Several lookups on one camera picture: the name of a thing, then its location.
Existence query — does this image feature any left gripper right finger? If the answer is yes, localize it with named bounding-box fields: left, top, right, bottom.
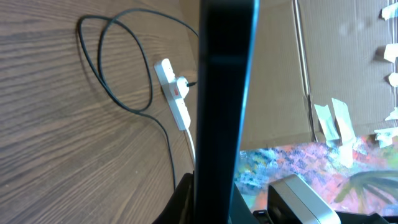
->
left=228, top=185, right=259, bottom=224

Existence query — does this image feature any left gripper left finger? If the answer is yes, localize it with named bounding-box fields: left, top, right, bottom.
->
left=153, top=173, right=194, bottom=224

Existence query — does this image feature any white power strip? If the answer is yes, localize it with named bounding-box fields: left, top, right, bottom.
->
left=154, top=58, right=191, bottom=131

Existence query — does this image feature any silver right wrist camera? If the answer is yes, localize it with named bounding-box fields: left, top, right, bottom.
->
left=267, top=174, right=341, bottom=224

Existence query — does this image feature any white USB charger plug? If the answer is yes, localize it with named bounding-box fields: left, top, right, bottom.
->
left=174, top=77, right=189, bottom=99

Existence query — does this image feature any brown cardboard backdrop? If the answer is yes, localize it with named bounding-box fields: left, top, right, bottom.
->
left=241, top=0, right=397, bottom=150

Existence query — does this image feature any blue Samsung Galaxy smartphone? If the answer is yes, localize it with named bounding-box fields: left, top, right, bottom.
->
left=193, top=0, right=259, bottom=223

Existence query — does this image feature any white power strip cord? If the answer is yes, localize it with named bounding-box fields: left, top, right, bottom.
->
left=185, top=129, right=197, bottom=167

